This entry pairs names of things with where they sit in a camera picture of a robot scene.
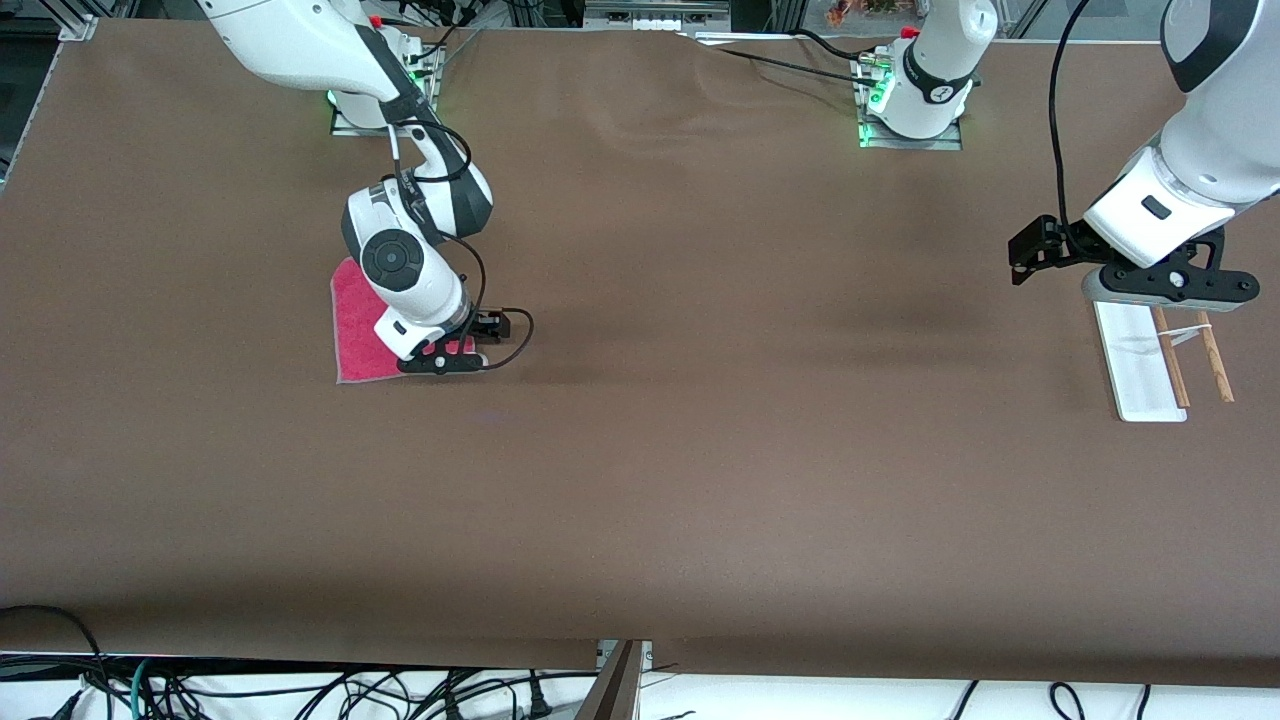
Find thick black table cable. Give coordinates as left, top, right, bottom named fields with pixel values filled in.
left=795, top=28, right=881, bottom=63

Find aluminium frame corner bracket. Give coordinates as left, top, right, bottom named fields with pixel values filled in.
left=58, top=0, right=101, bottom=43

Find brown table cover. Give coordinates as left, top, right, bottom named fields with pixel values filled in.
left=0, top=18, right=1280, bottom=689

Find white power strip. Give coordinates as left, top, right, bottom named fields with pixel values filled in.
left=585, top=0, right=731, bottom=33

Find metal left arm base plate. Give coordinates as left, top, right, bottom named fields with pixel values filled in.
left=858, top=50, right=964, bottom=151

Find pink and grey towel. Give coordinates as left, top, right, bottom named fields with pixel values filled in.
left=331, top=257, right=483, bottom=385

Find orange red object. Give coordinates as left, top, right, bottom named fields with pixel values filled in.
left=825, top=0, right=926, bottom=26

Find black power plug cable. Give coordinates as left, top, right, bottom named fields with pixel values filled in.
left=505, top=670, right=553, bottom=720

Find thin black table cable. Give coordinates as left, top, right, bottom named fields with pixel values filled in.
left=680, top=35, right=886, bottom=89

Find wooden chopsticks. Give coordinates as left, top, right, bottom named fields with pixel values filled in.
left=1092, top=298, right=1236, bottom=423

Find thick black floor cable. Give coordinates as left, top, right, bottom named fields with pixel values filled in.
left=0, top=605, right=113, bottom=720

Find wooden table leg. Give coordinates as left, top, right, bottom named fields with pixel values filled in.
left=575, top=640, right=653, bottom=720

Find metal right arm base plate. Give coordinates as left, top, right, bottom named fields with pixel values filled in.
left=330, top=45, right=446, bottom=138

